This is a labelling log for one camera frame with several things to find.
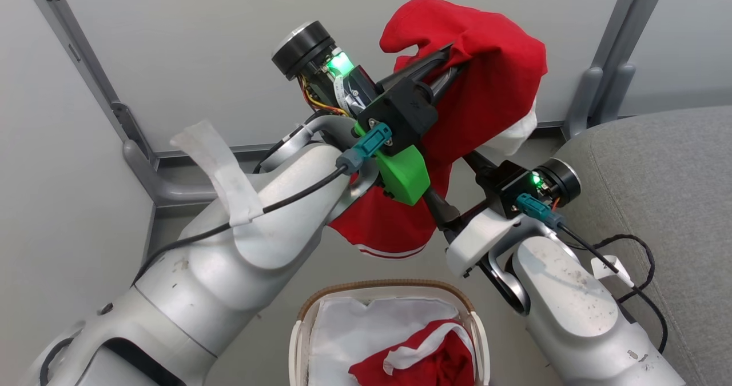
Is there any grey fabric sofa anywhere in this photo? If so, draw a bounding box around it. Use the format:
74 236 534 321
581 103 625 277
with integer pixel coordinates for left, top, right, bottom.
552 106 732 386

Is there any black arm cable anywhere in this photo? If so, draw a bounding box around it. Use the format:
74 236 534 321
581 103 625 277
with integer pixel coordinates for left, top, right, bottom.
133 166 349 286
556 221 670 355

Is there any red white crumpled garment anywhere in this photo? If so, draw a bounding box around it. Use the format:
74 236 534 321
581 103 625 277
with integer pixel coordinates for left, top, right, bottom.
349 319 475 386

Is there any teal cable connector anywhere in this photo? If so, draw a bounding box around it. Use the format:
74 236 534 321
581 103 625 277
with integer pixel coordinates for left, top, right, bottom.
515 193 566 230
336 122 393 174

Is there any grey metal partition post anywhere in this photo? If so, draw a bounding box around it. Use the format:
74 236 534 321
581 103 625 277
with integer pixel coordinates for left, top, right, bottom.
562 0 671 141
19 0 221 208

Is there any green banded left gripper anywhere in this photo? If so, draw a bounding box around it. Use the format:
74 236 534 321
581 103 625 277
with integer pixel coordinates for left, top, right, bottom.
271 21 465 206

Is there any small white cable tag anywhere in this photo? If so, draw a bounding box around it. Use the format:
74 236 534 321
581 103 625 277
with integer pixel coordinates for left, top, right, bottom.
591 254 635 288

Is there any wide white tape strip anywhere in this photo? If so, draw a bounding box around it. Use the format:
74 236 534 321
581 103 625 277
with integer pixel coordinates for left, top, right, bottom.
170 120 265 227

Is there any red garment with white trim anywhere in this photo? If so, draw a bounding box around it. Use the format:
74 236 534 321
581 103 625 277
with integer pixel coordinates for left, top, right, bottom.
329 0 548 260

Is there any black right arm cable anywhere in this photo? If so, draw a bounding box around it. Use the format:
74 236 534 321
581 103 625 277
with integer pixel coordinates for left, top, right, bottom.
556 221 670 355

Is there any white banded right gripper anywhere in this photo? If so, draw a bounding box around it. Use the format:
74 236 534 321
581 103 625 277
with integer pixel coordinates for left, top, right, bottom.
423 150 582 279

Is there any white laundry basket brown rim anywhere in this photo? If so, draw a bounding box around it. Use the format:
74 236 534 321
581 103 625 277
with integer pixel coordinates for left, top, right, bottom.
289 279 491 386

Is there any white basket liner cloth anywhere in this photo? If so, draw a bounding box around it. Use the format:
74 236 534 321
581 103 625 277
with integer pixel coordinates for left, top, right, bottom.
309 296 475 386

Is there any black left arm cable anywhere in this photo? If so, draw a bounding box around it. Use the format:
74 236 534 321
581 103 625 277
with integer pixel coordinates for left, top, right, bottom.
133 166 349 286

